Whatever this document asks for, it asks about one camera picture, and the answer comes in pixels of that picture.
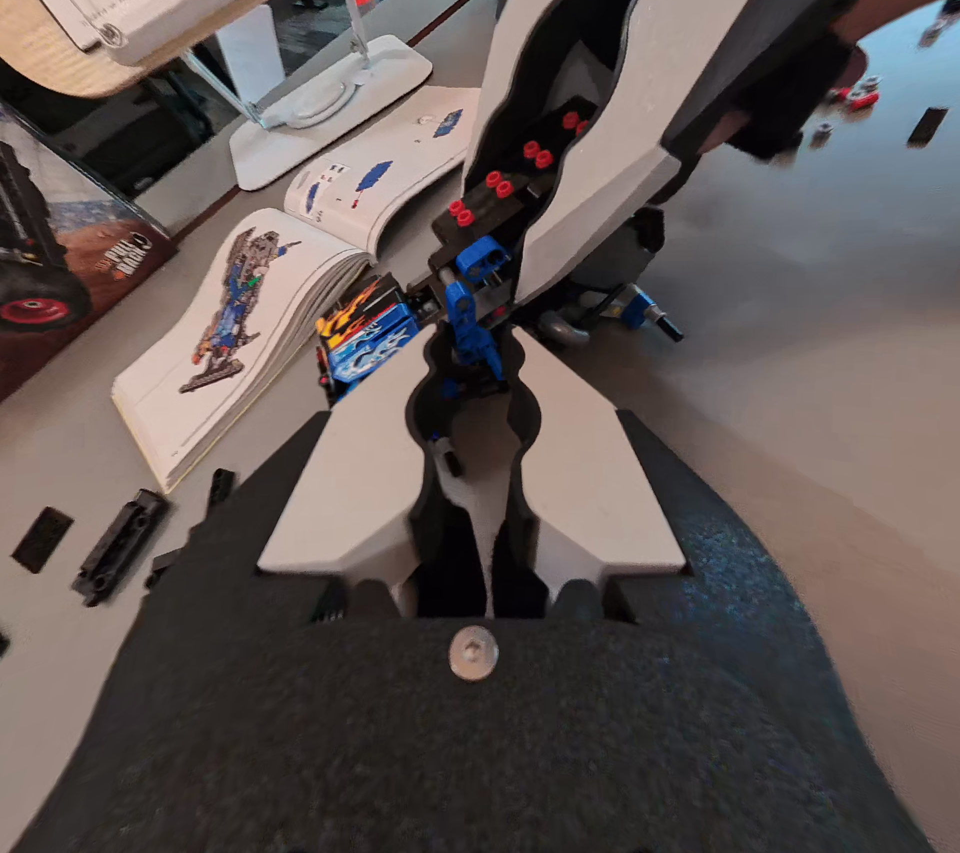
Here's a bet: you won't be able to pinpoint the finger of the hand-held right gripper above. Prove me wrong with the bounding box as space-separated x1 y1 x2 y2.
513 0 804 305
460 0 640 199

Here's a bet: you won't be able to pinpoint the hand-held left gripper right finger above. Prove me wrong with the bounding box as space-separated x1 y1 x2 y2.
508 326 688 601

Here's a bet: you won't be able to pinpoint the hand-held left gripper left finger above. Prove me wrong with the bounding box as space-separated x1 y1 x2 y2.
257 324 453 599

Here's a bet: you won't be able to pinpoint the black and blue lego truck model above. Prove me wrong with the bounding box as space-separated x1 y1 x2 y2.
315 94 685 481

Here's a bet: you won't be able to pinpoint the blue lego beam piece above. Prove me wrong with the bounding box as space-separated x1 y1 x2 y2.
442 277 502 367

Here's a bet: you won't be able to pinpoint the scattered small lego pieces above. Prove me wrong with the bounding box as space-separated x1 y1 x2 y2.
808 0 960 153

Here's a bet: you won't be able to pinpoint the open lego instruction booklet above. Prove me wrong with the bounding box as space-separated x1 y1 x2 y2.
111 85 483 494

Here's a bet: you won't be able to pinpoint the black lego beam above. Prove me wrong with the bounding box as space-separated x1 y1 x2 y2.
72 488 171 607

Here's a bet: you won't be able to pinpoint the black flat lego plate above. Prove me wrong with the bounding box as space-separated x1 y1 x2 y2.
10 505 75 576

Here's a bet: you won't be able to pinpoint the lego set cardboard box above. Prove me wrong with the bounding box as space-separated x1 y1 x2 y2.
0 103 180 405

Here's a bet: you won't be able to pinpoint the white plastic box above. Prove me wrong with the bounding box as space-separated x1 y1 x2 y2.
212 4 288 91

